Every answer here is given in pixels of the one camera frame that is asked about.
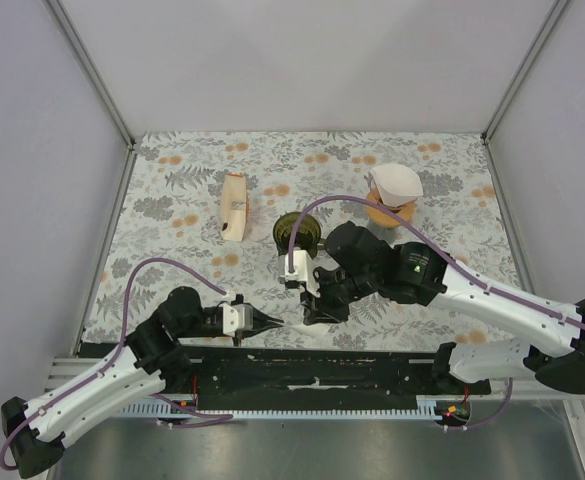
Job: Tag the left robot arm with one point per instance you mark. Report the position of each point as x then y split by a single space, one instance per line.
149 360

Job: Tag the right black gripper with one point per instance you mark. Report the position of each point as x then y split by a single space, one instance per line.
320 310

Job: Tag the green glass dripper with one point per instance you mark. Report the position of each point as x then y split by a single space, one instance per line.
308 235

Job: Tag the orange coffee filter pack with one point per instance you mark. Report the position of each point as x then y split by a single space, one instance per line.
234 207

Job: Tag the floral patterned table mat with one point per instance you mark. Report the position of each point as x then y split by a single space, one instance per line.
168 232

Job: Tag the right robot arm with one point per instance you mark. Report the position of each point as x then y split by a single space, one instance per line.
547 341

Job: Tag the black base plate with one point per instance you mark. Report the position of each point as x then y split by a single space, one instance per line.
291 380

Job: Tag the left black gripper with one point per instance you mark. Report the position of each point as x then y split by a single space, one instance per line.
260 322

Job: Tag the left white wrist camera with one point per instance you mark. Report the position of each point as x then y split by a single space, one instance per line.
233 309

